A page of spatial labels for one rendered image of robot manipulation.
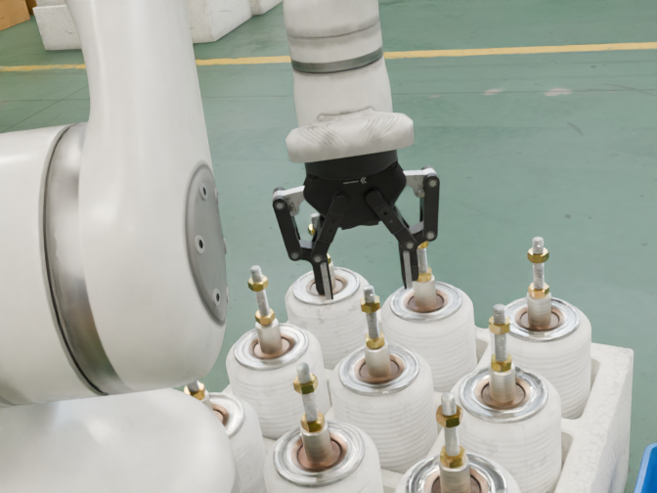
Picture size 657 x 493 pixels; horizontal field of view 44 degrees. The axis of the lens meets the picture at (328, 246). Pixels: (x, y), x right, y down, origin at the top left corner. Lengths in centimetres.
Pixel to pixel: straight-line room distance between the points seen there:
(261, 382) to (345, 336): 14
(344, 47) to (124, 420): 34
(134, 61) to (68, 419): 14
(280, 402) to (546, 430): 25
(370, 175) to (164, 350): 42
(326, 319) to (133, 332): 63
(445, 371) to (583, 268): 59
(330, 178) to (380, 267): 81
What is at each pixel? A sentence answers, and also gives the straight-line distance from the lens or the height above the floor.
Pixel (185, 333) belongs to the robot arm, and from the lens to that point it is 25.
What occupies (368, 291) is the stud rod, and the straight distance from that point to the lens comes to 70.
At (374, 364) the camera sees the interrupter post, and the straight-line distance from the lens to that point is 74.
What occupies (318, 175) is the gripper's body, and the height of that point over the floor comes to 46.
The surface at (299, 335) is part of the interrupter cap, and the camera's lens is 82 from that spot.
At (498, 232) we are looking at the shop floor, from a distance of 151.
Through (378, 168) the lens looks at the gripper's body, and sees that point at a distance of 62.
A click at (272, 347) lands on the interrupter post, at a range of 80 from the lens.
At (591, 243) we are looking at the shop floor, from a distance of 147.
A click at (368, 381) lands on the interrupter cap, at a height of 25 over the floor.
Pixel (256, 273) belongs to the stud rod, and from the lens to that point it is 76.
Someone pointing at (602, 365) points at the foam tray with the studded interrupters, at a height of 18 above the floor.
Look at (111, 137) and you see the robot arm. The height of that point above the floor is 63.
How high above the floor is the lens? 71
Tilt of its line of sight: 28 degrees down
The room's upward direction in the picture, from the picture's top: 9 degrees counter-clockwise
